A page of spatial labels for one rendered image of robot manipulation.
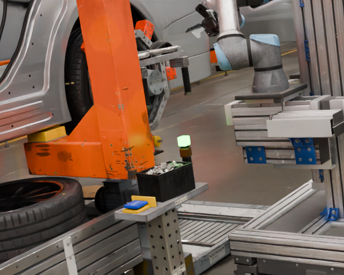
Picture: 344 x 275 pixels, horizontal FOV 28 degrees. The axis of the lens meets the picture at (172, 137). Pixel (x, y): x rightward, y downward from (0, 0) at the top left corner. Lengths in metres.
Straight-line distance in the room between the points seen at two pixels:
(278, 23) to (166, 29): 1.99
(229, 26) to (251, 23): 3.00
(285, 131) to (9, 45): 3.15
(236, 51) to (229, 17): 0.15
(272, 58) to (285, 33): 3.04
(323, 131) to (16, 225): 1.25
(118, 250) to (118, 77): 0.74
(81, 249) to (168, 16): 1.67
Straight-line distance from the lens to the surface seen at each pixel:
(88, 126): 3.05
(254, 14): 5.83
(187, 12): 4.14
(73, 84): 3.42
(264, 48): 2.79
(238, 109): 2.89
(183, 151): 2.95
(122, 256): 3.02
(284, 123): 2.65
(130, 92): 2.90
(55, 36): 3.34
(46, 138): 3.27
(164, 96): 3.76
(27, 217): 2.82
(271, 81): 2.79
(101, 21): 2.86
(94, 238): 2.88
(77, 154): 3.11
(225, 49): 2.80
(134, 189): 3.23
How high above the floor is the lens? 1.22
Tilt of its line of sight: 11 degrees down
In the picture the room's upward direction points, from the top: 9 degrees counter-clockwise
